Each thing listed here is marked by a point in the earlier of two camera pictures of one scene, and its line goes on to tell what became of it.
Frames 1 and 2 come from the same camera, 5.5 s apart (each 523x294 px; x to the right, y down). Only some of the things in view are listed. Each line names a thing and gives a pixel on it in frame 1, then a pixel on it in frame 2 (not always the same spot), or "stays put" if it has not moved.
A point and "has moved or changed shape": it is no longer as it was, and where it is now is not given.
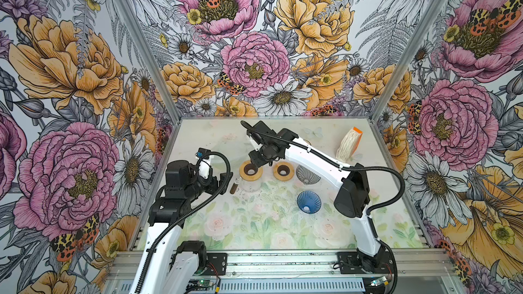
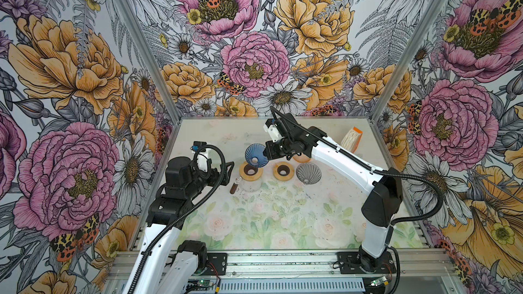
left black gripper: (212, 183) stays put
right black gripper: (257, 161) to (270, 148)
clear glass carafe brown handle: (249, 186) stays put
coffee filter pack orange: (349, 145) stays put
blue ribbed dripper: (308, 202) has moved or changed shape
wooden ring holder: (249, 172) stays put
